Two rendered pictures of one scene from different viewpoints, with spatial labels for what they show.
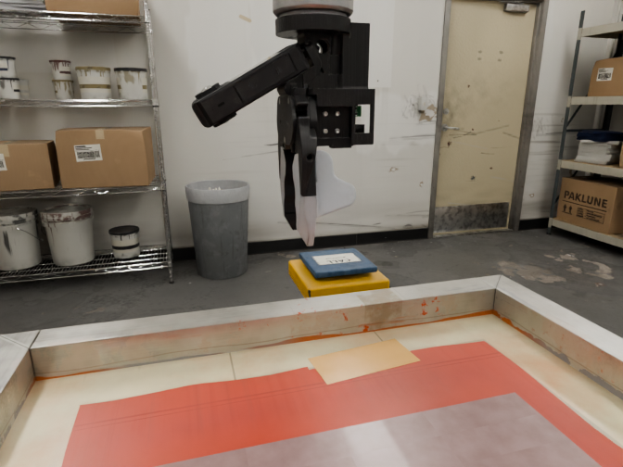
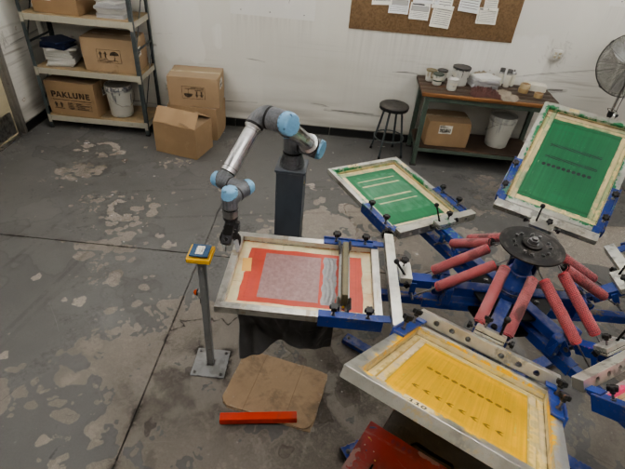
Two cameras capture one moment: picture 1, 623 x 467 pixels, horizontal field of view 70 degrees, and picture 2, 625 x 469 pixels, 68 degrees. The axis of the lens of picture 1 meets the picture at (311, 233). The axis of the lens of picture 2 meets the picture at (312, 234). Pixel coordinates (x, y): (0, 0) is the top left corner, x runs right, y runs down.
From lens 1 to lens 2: 2.14 m
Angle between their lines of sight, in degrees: 67
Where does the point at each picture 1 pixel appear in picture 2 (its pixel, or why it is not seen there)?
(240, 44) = not seen: outside the picture
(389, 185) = not seen: outside the picture
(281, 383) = (246, 275)
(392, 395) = (258, 265)
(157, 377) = (233, 290)
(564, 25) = not seen: outside the picture
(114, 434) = (246, 296)
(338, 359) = (245, 267)
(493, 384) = (263, 253)
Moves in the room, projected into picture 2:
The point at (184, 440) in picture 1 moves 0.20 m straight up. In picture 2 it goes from (253, 288) to (253, 258)
